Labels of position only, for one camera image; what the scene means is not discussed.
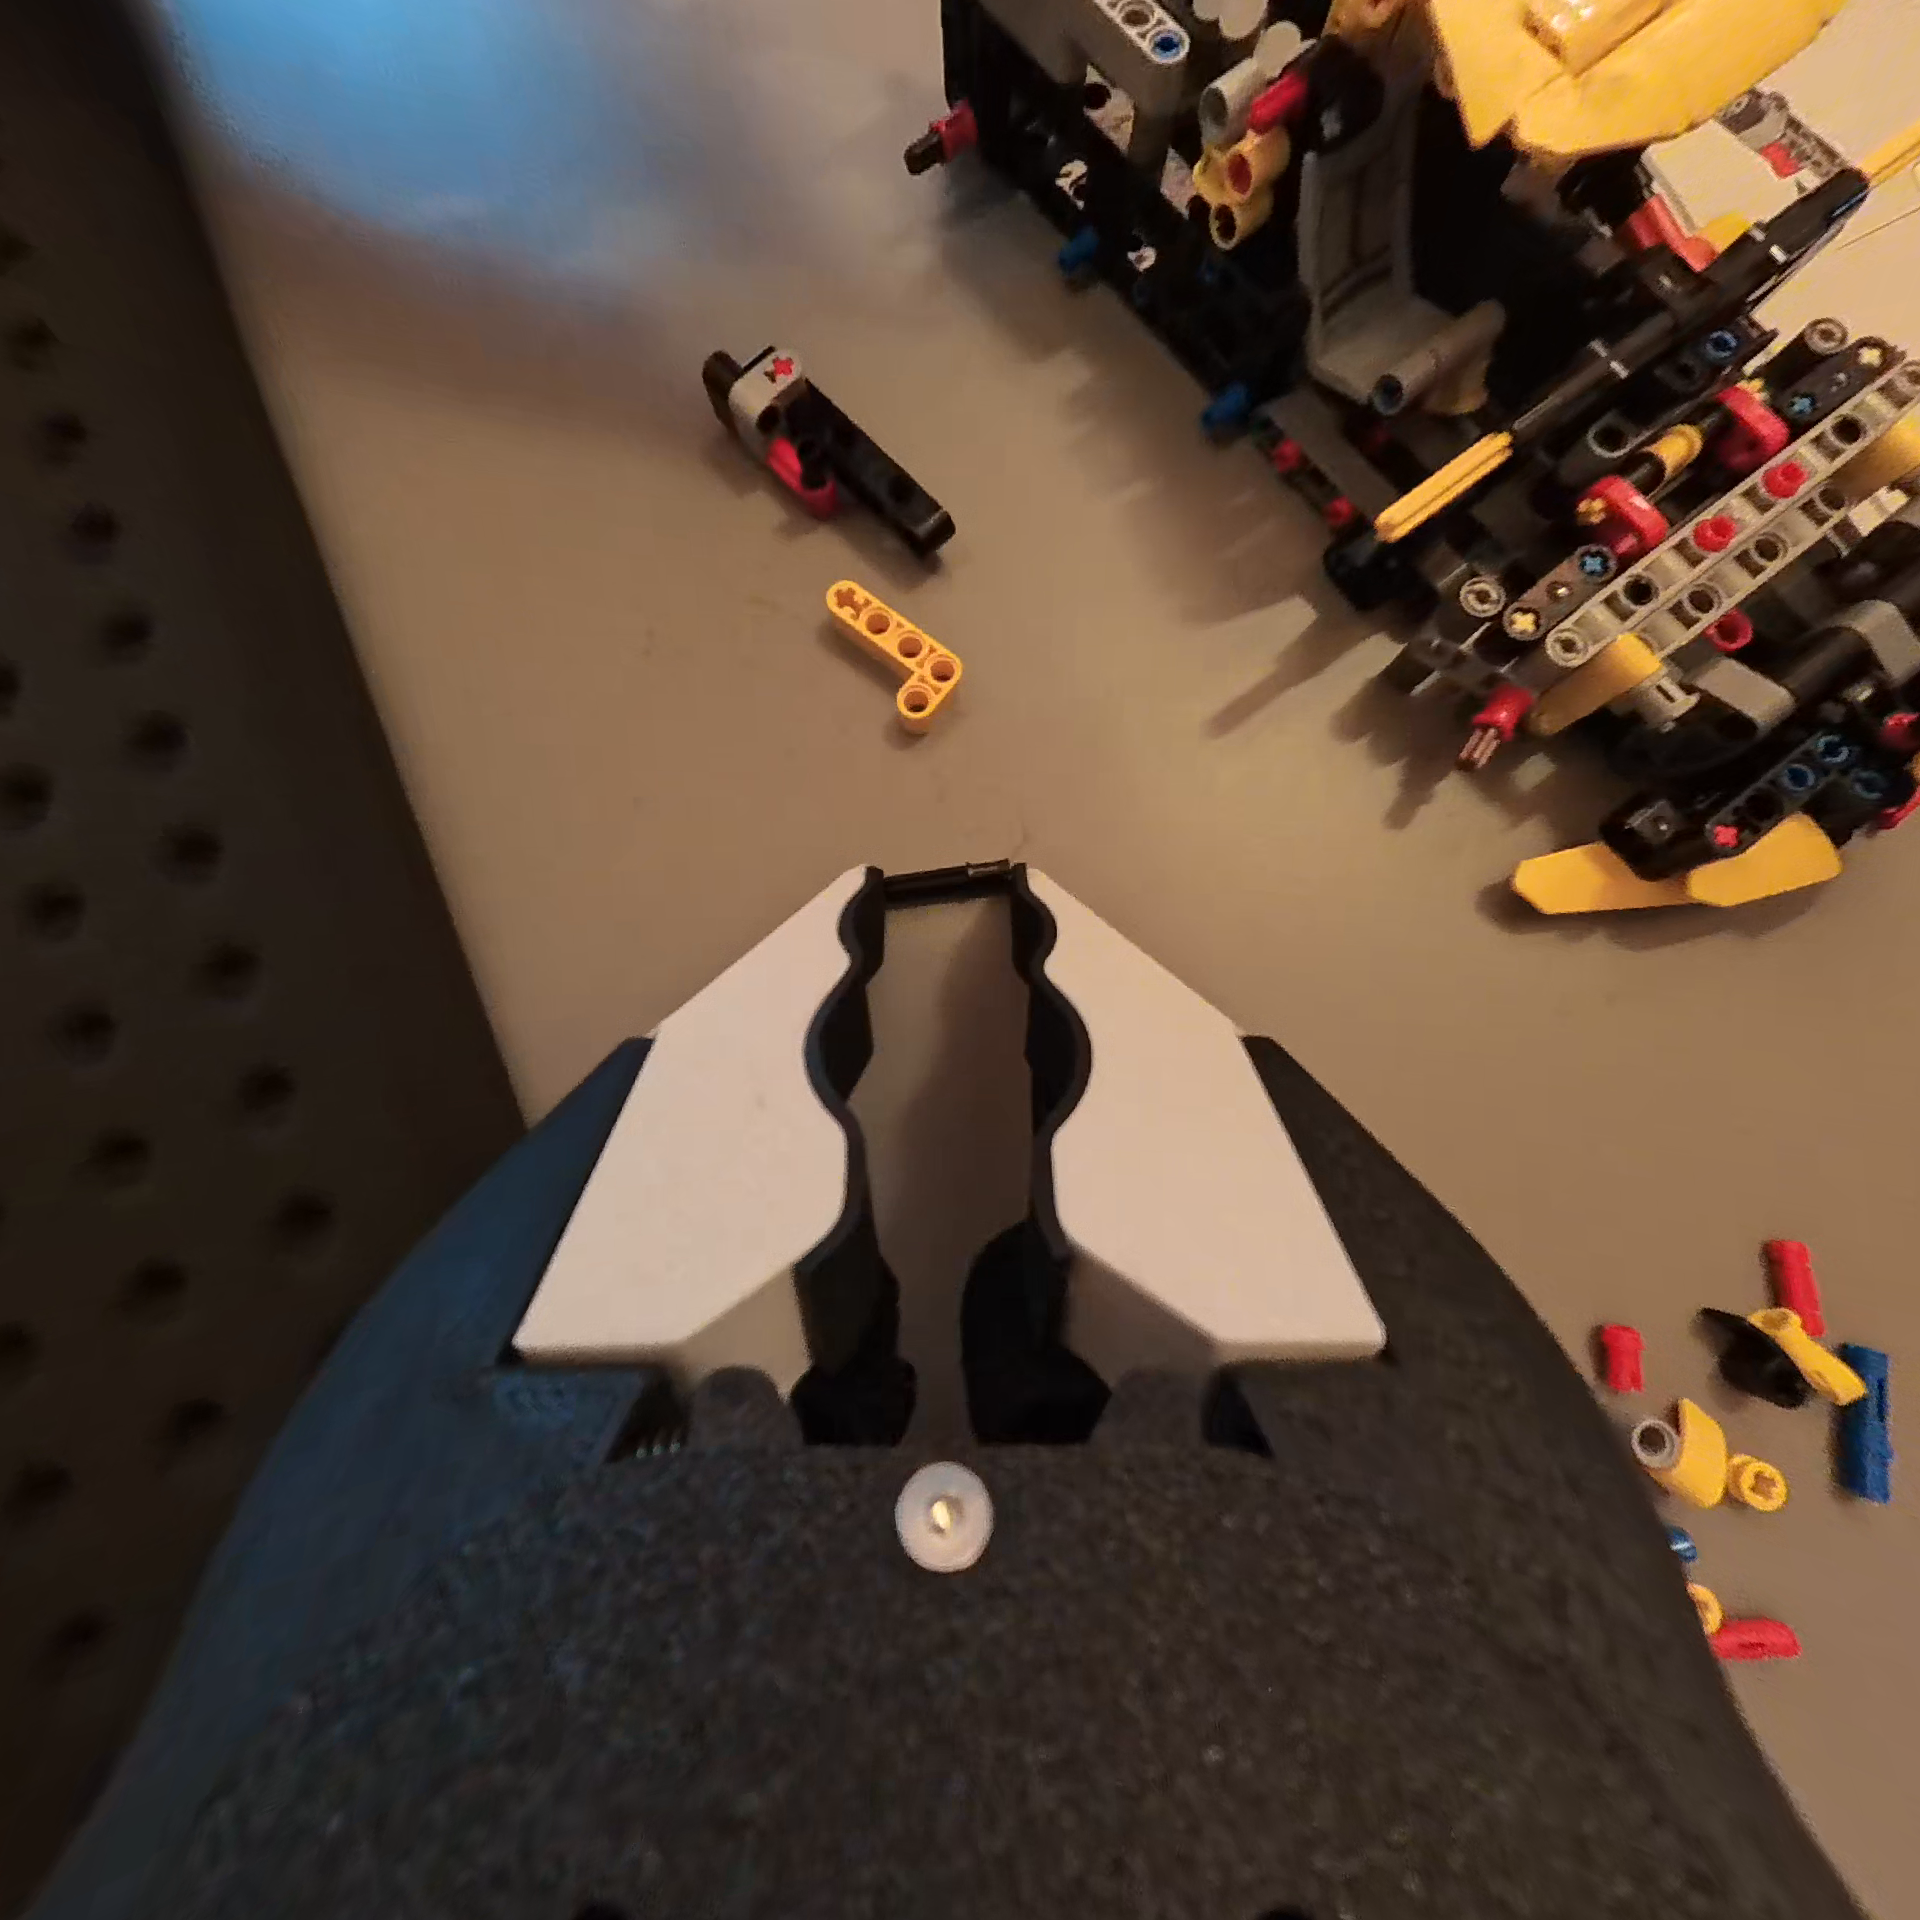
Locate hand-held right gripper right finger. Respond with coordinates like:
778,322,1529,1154
1017,864,1387,1389

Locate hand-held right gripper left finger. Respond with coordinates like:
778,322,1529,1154
510,864,903,1389

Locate yellow angled brick beam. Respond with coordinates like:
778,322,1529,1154
826,580,965,737

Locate black brick beam assembly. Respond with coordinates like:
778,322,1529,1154
702,348,959,557

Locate partly built toy brick car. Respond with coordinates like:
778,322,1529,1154
903,0,1920,922

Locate grey desk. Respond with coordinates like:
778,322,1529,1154
151,0,1920,1920

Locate scattered coloured brick pins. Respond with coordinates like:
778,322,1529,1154
1594,1237,1896,1665

